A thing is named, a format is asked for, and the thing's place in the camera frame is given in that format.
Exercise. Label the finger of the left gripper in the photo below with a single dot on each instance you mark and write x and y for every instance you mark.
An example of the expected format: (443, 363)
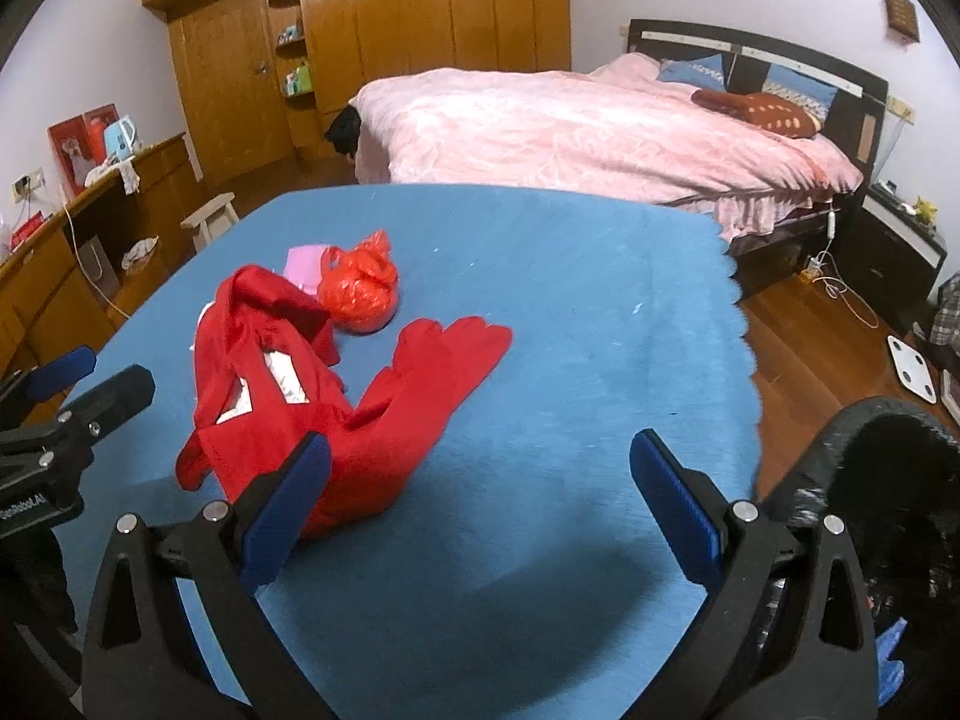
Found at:
(61, 374)
(104, 408)

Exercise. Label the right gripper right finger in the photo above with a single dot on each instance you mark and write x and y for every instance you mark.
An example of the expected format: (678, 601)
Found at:
(785, 630)

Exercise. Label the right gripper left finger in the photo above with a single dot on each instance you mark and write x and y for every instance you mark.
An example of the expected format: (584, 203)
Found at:
(141, 658)

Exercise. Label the red cloth garment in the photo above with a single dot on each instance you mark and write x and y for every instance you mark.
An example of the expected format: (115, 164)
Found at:
(376, 444)

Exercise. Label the pink paper piece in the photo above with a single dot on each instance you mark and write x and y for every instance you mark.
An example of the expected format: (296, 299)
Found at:
(303, 267)

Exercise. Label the red plastic bag ball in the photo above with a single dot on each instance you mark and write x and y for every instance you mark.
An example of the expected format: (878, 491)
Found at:
(358, 288)

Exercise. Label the black lined trash bin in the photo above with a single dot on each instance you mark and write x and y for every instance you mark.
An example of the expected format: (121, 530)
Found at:
(889, 470)

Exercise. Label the wooden side cabinet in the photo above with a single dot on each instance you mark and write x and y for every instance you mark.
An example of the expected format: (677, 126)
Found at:
(95, 261)

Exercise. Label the small white wooden stool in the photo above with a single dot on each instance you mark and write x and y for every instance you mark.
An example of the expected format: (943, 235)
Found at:
(212, 220)

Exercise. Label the red picture box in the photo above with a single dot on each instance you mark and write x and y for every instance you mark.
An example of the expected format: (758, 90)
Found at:
(78, 145)

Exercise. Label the light blue electric kettle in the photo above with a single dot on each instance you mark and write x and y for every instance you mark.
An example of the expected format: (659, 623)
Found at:
(121, 140)

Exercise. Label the blue table mat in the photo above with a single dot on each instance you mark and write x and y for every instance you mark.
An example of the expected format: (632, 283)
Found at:
(520, 574)

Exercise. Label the red white book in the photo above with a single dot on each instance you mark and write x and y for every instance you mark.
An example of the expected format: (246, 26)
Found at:
(950, 394)

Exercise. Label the white bathroom scale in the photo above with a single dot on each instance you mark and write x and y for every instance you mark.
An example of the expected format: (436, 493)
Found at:
(912, 370)

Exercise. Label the plaid cloth on chair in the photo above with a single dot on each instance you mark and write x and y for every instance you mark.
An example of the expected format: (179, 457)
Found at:
(945, 326)

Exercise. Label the black white nightstand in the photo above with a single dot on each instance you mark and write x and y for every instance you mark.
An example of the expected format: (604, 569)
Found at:
(889, 258)

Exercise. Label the wooden wardrobe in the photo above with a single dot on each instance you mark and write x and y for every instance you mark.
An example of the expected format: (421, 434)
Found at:
(260, 80)

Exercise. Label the yellow plush toy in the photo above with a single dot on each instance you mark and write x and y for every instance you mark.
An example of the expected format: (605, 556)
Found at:
(926, 212)

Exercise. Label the bed with pink duvet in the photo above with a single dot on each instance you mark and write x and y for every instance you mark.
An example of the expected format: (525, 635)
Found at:
(617, 132)

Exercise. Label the brown dotted pillow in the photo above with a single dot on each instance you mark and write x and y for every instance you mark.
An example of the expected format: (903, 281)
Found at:
(761, 110)

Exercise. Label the right blue pillow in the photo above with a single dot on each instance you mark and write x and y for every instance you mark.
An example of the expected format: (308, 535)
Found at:
(815, 97)

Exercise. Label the blue pillow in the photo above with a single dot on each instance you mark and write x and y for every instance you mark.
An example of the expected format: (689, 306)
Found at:
(705, 72)
(815, 97)

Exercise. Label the left blue pillow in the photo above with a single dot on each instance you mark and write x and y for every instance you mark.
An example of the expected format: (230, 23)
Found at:
(705, 72)

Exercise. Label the right wall lamp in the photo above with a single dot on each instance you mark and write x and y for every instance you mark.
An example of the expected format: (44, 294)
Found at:
(902, 19)

